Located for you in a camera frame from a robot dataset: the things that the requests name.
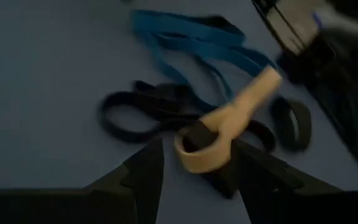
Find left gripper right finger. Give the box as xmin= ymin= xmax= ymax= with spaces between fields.
xmin=233 ymin=140 xmax=344 ymax=224

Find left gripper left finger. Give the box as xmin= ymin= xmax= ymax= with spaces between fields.
xmin=84 ymin=139 xmax=165 ymax=224

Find black rubber band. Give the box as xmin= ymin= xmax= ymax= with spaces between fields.
xmin=160 ymin=119 xmax=277 ymax=154
xmin=99 ymin=79 xmax=205 ymax=145
xmin=269 ymin=95 xmax=313 ymax=152

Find tan rubber band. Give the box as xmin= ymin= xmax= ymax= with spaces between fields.
xmin=173 ymin=66 xmax=283 ymax=174

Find blue table mat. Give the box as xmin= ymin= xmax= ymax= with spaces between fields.
xmin=0 ymin=0 xmax=358 ymax=224

